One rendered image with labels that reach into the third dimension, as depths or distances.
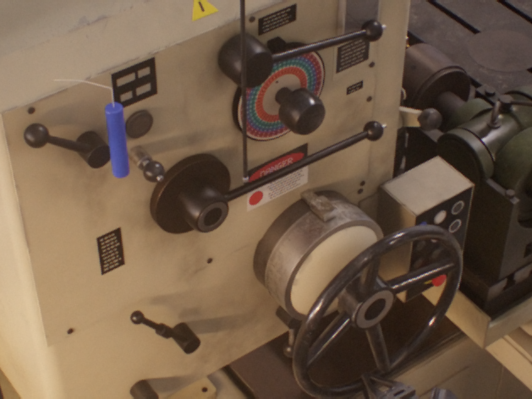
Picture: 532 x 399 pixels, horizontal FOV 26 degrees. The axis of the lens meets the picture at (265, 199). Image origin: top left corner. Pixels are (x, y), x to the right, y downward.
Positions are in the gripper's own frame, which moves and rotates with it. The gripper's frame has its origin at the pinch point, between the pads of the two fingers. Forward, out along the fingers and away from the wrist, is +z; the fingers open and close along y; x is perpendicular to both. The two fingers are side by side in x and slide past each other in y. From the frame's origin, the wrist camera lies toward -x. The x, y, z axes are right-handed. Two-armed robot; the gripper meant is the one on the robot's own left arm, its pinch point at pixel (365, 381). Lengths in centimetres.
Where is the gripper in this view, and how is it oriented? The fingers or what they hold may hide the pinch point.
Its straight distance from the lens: 218.9
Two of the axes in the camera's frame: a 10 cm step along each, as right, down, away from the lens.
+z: -5.8, -5.6, 5.9
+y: 0.9, -7.7, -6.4
